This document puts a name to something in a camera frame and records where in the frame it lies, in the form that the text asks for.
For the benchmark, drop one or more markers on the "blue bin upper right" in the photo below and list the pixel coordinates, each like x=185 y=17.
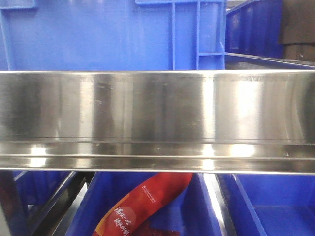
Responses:
x=253 y=28

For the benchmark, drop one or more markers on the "large blue bin upper shelf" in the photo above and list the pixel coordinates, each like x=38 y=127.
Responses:
x=112 y=35

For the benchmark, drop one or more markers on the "blue bin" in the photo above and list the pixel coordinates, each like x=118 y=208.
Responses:
x=253 y=28
x=190 y=214
x=270 y=205

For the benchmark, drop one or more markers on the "blue bin lower middle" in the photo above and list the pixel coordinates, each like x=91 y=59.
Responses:
x=190 y=214

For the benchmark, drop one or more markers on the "blue bin lower right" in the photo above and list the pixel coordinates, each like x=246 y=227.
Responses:
x=270 y=205

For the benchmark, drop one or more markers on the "red snack bag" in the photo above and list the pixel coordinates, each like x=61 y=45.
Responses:
x=142 y=202

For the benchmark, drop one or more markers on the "stainless steel shelf rail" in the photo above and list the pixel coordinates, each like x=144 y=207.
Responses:
x=226 y=121

